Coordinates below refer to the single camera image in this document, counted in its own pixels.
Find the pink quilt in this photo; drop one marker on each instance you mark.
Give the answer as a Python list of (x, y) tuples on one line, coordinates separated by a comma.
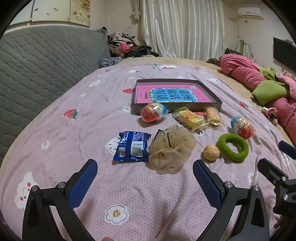
[(240, 67)]

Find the small cloth doll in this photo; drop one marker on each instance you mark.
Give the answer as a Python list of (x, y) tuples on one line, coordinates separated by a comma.
[(270, 113)]

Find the white hanging cloth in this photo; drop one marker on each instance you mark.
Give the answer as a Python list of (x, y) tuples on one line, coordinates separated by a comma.
[(134, 11)]

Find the white curtain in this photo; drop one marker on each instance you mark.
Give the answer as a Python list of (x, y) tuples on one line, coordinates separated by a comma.
[(182, 27)]

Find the red and blue toy egg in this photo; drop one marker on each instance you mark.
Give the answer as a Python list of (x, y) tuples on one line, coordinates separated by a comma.
[(153, 113), (242, 127)]

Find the pile of clothes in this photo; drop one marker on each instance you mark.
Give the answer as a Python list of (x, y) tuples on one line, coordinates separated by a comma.
[(129, 46)]

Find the pale butterfly wall panel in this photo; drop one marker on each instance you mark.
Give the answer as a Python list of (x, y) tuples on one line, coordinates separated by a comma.
[(46, 11)]

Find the white air conditioner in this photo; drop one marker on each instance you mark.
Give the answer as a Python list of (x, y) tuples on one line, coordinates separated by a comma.
[(250, 12)]

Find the blue floral cloth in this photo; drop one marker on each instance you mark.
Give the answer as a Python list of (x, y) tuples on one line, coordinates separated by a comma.
[(109, 62)]

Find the person's right hand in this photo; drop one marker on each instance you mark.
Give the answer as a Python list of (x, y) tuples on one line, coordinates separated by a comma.
[(277, 224)]

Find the green fleece cloth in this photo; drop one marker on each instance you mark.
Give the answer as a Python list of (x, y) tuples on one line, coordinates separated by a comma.
[(268, 90)]

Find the black bag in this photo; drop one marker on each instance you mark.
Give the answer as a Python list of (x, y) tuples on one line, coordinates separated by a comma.
[(232, 51)]

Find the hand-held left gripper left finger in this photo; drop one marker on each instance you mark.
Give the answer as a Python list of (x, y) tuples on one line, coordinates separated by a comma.
[(83, 183)]

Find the blue cookie packet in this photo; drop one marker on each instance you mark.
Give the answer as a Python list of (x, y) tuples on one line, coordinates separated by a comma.
[(129, 146)]

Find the grey cardboard box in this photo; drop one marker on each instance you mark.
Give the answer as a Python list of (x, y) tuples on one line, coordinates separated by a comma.
[(136, 107)]

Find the grey quilted headboard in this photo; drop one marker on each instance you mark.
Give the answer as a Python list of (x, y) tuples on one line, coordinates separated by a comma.
[(34, 69)]

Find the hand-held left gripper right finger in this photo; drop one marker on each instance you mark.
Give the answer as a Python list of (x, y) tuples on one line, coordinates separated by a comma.
[(207, 183)]

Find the dark brown cloth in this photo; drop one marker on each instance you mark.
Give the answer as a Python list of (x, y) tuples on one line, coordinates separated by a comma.
[(213, 61)]

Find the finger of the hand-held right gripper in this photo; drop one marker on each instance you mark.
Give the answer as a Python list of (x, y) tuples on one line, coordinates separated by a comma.
[(270, 169), (286, 149)]

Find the walnut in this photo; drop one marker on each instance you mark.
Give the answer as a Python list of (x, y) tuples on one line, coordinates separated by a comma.
[(211, 153)]

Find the yellow snack packet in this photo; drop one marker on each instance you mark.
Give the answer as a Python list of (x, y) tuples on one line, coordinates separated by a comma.
[(189, 118)]

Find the pink and blue book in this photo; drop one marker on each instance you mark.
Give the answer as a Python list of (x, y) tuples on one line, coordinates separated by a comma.
[(143, 92)]

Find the pink printed blanket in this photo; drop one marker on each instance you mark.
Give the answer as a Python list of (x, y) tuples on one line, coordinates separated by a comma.
[(92, 115)]

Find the black television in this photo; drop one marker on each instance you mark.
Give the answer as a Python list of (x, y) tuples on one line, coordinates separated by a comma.
[(283, 52)]

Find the orange wafer packet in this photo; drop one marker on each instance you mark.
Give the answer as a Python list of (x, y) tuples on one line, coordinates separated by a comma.
[(212, 114)]

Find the white metal rack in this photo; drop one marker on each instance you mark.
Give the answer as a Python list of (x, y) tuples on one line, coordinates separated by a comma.
[(245, 46)]

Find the floral wall poster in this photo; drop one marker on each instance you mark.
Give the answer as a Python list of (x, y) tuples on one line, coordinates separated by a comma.
[(79, 11)]

